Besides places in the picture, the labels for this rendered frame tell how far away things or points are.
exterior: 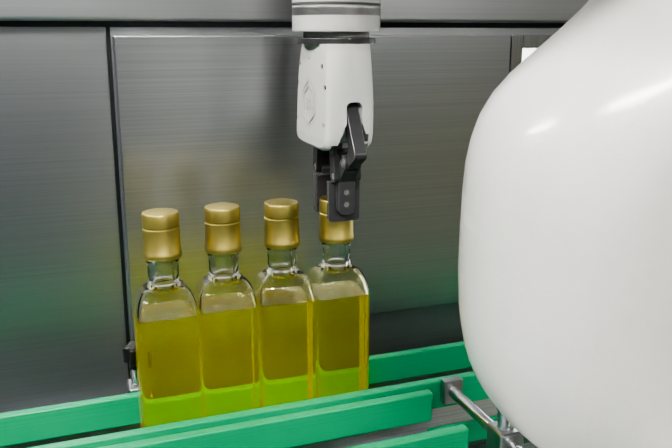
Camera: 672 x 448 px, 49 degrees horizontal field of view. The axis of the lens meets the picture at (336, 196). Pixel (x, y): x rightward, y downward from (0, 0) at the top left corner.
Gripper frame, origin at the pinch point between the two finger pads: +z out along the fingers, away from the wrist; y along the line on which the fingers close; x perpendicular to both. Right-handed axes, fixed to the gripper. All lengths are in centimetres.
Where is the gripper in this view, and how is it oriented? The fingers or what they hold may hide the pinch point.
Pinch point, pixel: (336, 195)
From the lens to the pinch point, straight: 73.8
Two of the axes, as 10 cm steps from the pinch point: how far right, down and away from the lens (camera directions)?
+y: 3.3, 2.1, -9.2
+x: 9.4, -0.7, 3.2
